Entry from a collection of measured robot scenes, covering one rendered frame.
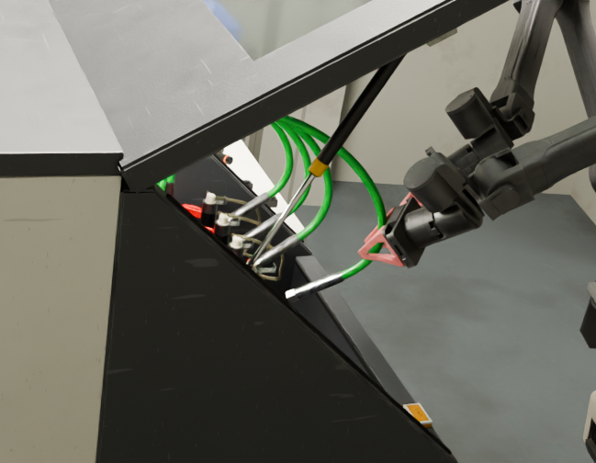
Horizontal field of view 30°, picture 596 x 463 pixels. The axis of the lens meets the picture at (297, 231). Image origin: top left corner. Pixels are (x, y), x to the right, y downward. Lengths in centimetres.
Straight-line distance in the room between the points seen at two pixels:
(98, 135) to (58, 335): 25
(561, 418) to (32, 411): 248
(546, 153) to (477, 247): 296
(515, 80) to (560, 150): 37
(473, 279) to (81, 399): 300
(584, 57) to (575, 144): 61
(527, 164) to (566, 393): 227
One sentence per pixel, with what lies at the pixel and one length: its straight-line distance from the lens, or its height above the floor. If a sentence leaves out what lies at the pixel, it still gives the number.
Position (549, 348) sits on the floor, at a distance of 403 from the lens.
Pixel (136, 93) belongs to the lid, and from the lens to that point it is 140.
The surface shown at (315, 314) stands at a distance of 217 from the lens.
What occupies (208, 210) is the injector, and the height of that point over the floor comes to 110.
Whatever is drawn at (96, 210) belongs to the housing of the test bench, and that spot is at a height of 143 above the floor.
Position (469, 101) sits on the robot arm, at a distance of 183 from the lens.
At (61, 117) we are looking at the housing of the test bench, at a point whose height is 150.
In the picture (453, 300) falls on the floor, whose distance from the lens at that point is 415.
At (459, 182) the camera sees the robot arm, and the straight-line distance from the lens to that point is 160.
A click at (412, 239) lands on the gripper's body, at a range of 166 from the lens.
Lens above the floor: 204
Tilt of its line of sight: 28 degrees down
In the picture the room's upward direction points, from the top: 10 degrees clockwise
